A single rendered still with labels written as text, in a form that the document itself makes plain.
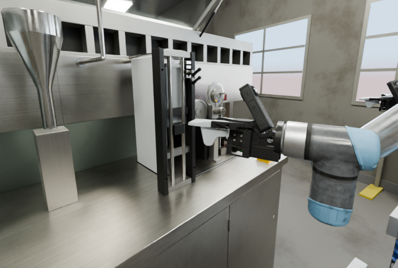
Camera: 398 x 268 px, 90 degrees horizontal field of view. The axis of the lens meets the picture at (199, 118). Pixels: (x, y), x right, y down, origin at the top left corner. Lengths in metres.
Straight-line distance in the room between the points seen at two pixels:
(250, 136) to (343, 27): 3.06
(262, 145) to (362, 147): 0.17
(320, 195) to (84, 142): 0.98
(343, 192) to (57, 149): 0.79
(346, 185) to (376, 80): 2.80
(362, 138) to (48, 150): 0.83
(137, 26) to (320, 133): 1.03
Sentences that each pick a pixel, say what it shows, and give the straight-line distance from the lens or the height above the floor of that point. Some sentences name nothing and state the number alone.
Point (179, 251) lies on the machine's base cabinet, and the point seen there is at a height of 0.77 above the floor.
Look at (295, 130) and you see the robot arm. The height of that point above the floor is 1.24.
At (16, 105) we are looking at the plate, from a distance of 1.05.
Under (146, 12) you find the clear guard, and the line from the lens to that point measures 1.26.
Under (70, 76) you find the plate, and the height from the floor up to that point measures 1.35.
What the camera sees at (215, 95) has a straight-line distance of 1.06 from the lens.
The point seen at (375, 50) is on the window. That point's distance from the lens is 3.25.
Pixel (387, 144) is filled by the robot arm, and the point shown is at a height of 1.21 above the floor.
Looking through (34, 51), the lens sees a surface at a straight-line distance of 0.78.
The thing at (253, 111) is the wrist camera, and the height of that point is 1.27.
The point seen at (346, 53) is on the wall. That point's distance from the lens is 3.36.
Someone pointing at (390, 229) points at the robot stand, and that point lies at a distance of 1.27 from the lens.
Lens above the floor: 1.34
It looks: 12 degrees down
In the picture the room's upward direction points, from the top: straight up
